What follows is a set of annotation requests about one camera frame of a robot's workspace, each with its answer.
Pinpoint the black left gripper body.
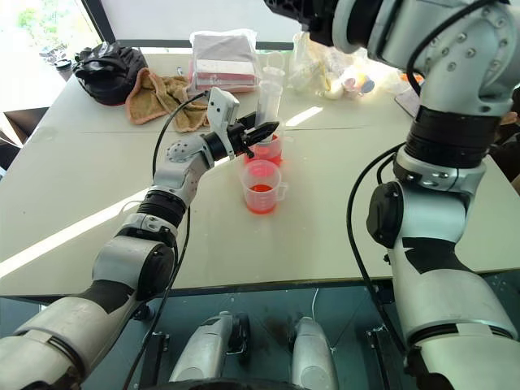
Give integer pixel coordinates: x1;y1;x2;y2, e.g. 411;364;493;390
225;121;256;160

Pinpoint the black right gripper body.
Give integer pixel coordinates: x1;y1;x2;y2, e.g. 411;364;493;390
262;0;339;47

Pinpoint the clear measuring cup red liquid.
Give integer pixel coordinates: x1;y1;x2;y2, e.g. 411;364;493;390
238;160;290;215
243;133;286;168

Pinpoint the black lidded coffee cup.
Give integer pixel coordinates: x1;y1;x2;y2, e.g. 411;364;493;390
54;58;74;83

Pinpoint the clear plastic bag of items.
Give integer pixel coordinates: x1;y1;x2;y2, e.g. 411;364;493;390
287;31;404;102

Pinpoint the bagged stack of folded cloths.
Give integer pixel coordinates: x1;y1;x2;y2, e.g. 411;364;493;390
188;28;262;95

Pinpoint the brown terry towel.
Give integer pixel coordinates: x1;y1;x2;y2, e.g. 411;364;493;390
124;67;210;134

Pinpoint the black fabric bag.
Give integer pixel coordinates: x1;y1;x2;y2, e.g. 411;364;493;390
72;41;149;108

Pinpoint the silver left robot leg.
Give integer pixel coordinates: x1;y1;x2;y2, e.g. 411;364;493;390
167;310;251;384

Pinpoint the silver robot leg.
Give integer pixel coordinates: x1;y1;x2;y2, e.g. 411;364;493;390
289;314;340;390
167;310;251;384

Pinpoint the dark brown bench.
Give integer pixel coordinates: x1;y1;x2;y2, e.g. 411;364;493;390
0;106;52;170

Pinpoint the silver right robot leg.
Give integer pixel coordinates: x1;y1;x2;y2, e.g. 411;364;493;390
289;314;340;390

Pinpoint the bystander in dark clothes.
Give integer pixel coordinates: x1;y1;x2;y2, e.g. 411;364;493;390
488;109;520;184

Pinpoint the dark rounded robot torso edge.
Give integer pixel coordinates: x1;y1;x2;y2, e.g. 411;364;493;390
154;375;294;390

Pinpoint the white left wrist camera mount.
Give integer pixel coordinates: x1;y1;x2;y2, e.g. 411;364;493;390
206;86;241;158

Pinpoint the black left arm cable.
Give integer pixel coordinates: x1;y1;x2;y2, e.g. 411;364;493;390
121;91;212;390

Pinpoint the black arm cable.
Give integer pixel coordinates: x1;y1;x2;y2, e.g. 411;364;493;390
121;91;212;390
345;141;410;358

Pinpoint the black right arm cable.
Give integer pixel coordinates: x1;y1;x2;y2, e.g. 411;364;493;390
345;141;410;358

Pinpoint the black table frame bracket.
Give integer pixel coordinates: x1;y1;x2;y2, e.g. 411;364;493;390
150;331;171;387
365;327;392;387

